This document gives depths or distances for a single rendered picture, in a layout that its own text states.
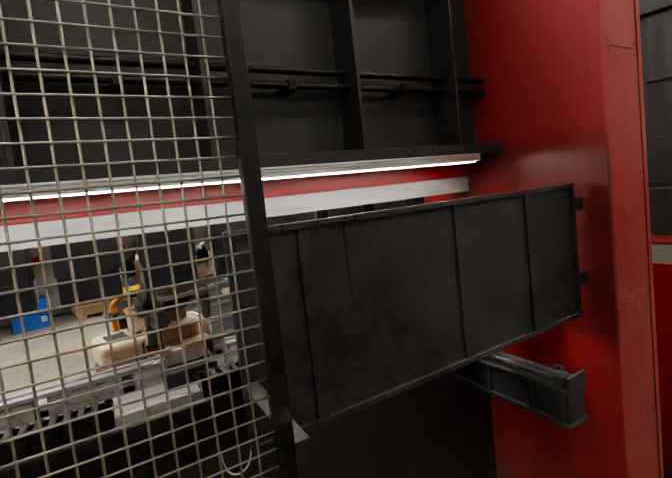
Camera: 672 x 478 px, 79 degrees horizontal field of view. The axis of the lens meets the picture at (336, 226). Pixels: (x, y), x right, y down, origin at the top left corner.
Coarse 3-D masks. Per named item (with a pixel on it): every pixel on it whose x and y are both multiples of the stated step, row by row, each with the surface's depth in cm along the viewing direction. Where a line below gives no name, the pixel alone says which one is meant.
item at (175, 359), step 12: (180, 348) 115; (168, 360) 98; (180, 360) 97; (192, 360) 97; (216, 360) 98; (168, 372) 94; (180, 372) 94; (192, 372) 96; (168, 384) 93; (180, 384) 94
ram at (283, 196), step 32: (128, 192) 111; (192, 192) 119; (288, 192) 134; (320, 192) 140; (352, 192) 146; (384, 192) 153; (416, 192) 161; (448, 192) 169; (0, 224) 98; (32, 224) 101; (96, 224) 107; (128, 224) 111; (192, 224) 119
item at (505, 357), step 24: (480, 360) 124; (504, 360) 117; (528, 360) 116; (480, 384) 126; (504, 384) 118; (528, 384) 110; (552, 384) 105; (576, 384) 102; (528, 408) 111; (552, 408) 106; (576, 408) 102
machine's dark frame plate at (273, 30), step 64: (0, 0) 93; (128, 0) 105; (192, 0) 102; (256, 0) 122; (320, 0) 133; (384, 0) 145; (448, 0) 144; (0, 64) 86; (64, 64) 99; (128, 64) 100; (192, 64) 107; (256, 64) 122; (320, 64) 133; (384, 64) 145; (448, 64) 148; (0, 128) 93; (64, 128) 99; (192, 128) 113; (256, 128) 122; (320, 128) 133; (384, 128) 146; (448, 128) 152
